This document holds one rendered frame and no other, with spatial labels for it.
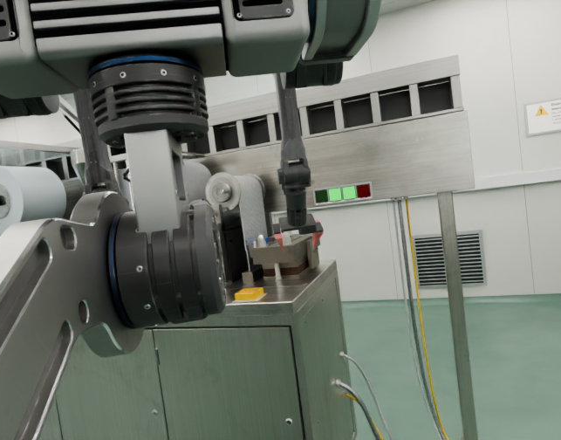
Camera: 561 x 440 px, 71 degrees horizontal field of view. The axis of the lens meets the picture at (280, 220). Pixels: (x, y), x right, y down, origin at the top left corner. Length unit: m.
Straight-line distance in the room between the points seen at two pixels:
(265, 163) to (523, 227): 2.85
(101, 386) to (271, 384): 0.67
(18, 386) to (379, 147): 1.54
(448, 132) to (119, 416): 1.61
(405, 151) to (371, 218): 2.41
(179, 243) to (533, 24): 4.06
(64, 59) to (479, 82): 3.84
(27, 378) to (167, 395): 1.22
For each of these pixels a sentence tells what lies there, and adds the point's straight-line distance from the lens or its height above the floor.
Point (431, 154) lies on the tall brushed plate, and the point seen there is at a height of 1.29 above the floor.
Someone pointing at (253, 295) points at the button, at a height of 0.92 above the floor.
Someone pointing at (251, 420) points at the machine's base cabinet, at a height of 0.52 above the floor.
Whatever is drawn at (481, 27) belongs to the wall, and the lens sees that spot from 4.26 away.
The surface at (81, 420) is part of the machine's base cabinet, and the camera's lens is 1.82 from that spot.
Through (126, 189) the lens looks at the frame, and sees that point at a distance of 1.64.
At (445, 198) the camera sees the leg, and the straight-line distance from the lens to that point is 1.85.
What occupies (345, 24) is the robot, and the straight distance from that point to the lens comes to 0.56.
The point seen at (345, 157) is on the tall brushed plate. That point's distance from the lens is 1.71.
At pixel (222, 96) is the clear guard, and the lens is 1.91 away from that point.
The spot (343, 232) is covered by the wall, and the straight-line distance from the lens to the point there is 4.10.
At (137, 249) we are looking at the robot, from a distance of 0.46.
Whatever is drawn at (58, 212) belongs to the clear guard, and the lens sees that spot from 2.23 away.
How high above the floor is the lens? 1.20
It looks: 3 degrees down
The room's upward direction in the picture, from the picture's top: 7 degrees counter-clockwise
